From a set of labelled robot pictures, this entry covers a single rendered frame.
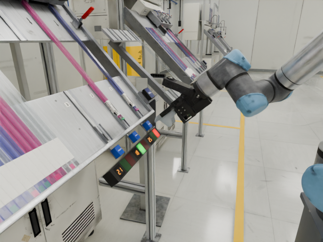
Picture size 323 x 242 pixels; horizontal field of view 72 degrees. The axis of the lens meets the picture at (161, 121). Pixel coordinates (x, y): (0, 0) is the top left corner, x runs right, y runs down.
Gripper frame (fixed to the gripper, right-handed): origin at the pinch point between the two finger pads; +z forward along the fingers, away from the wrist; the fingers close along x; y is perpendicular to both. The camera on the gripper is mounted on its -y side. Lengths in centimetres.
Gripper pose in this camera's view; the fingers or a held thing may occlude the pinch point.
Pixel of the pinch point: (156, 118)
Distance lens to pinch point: 81.0
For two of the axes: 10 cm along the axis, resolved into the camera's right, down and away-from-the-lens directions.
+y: 6.3, 7.7, 0.4
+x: 3.3, -3.2, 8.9
